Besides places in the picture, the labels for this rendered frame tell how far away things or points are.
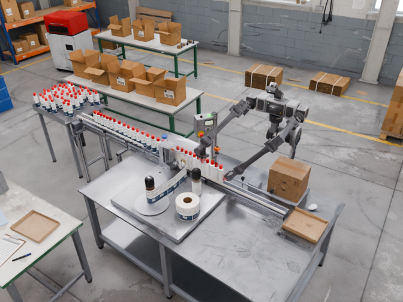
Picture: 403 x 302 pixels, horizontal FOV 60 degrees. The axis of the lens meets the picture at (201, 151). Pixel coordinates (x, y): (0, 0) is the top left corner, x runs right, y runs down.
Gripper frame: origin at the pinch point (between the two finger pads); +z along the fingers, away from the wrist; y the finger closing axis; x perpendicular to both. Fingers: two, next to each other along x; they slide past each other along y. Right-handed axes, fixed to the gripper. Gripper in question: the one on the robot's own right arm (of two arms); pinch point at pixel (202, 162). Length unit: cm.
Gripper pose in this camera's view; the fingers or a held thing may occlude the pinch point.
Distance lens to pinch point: 307.0
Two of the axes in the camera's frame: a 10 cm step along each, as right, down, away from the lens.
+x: 5.9, -4.4, 6.8
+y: 8.1, 3.3, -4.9
